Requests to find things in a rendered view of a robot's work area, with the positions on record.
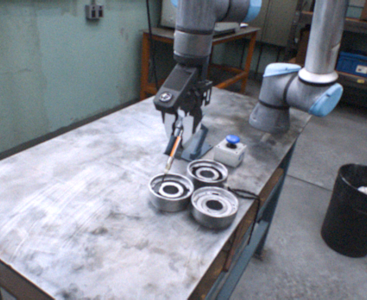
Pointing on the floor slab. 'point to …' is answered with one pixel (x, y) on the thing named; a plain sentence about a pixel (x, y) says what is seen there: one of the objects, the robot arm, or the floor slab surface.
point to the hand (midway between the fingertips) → (176, 143)
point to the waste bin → (354, 211)
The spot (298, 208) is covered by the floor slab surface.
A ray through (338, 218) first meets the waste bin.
